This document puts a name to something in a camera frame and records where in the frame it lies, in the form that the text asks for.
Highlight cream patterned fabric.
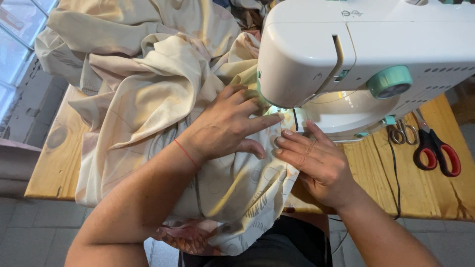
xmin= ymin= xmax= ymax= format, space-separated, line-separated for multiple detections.
xmin=34 ymin=0 xmax=301 ymax=256

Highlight red string bracelet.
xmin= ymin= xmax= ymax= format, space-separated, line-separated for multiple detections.
xmin=173 ymin=139 xmax=201 ymax=170

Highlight white sewing machine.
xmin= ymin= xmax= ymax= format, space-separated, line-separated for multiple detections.
xmin=256 ymin=0 xmax=475 ymax=143

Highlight wooden table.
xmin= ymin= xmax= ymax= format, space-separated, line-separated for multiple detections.
xmin=24 ymin=85 xmax=475 ymax=222

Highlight person's left hand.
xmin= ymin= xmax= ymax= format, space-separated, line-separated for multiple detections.
xmin=175 ymin=84 xmax=285 ymax=167

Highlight black power cable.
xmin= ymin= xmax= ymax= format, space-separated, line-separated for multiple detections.
xmin=328 ymin=126 xmax=402 ymax=256

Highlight window with metal frame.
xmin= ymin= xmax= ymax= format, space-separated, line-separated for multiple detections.
xmin=0 ymin=0 xmax=60 ymax=123

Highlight person's right hand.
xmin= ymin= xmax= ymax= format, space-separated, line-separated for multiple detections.
xmin=272 ymin=119 xmax=362 ymax=211

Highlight person's black shorts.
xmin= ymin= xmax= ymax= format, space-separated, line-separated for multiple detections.
xmin=178 ymin=215 xmax=333 ymax=267

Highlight red handled scissors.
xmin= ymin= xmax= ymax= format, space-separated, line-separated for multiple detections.
xmin=412 ymin=108 xmax=462 ymax=178

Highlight small silver scissors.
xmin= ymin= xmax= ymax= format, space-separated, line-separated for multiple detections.
xmin=390 ymin=117 xmax=419 ymax=146

